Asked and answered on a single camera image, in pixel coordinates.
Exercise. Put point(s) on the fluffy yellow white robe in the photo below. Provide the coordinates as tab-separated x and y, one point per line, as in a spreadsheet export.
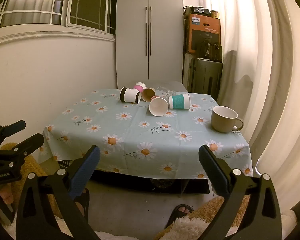
207	215

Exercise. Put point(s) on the white two-door wardrobe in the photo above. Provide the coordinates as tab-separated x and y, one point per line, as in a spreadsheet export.
132	30

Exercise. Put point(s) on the white framed window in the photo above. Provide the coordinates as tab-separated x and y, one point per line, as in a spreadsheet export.
85	2

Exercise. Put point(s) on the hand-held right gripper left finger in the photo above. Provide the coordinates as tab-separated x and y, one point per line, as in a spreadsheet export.
86	170

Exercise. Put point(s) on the teal banded white paper cup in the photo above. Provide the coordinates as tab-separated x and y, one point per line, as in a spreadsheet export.
180	101

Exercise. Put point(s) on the black device on box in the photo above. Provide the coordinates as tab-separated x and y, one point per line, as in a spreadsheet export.
201	10

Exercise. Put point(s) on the black low table frame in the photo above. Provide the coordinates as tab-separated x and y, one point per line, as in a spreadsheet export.
140	182

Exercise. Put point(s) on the dark grey suitcase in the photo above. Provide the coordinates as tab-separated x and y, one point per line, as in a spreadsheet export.
202	77

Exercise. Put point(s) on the daisy print blue tablecloth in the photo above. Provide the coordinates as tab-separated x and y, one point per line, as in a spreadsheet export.
140	135

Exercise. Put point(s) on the orange cardboard appliance box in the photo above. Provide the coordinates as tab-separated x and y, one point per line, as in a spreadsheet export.
205	37

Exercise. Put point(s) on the brown paper cup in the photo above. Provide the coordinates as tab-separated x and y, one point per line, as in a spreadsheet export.
148	94

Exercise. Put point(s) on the black banded white paper cup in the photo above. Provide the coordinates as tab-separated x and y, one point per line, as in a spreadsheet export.
131	95

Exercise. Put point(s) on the red banded white paper cup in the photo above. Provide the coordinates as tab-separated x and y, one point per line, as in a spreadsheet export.
158	106

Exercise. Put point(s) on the clear glass cup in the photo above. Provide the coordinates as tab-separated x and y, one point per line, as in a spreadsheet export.
165	89

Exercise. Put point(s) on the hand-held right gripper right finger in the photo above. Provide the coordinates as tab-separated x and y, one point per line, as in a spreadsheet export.
212	172

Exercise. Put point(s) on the beige ceramic mug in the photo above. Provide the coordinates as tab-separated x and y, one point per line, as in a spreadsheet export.
221	125

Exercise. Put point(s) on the pink banded white paper cup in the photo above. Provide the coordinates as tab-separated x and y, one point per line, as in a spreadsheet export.
140	87

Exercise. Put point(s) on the person's foot in black sandal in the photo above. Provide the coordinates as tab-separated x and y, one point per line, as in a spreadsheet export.
83	200
181	212

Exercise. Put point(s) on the person's left hand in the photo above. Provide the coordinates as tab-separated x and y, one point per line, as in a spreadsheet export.
5	196

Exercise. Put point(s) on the cream curtain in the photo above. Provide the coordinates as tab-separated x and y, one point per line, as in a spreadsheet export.
265	80

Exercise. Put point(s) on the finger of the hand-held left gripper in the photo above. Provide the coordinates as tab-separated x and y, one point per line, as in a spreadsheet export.
27	143
15	127

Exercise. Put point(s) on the small yellow jar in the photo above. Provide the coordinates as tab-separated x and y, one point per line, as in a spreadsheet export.
215	14

